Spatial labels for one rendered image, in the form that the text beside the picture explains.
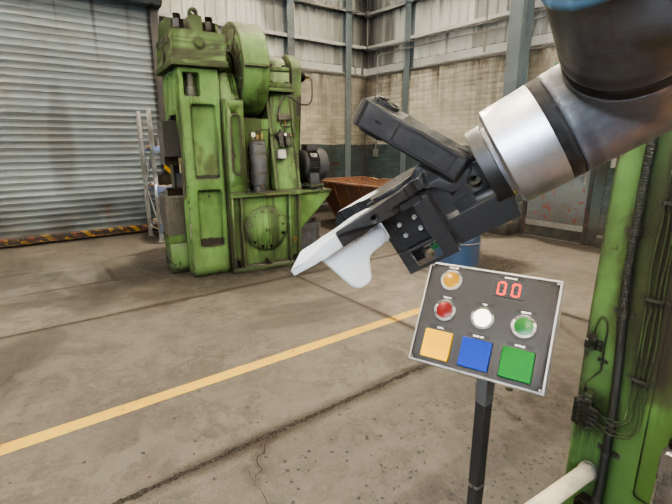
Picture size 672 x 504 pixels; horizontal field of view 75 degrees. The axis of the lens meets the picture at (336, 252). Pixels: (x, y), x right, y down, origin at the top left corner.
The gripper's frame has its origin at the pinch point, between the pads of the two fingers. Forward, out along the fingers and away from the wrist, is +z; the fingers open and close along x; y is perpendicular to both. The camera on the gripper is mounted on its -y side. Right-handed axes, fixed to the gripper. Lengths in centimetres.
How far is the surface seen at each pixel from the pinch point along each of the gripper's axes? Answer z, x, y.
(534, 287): -11, 65, 47
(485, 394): 14, 64, 71
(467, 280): 3, 70, 40
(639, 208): -40, 74, 42
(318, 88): 248, 895, -153
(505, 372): 3, 53, 59
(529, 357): -3, 54, 58
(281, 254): 268, 428, 54
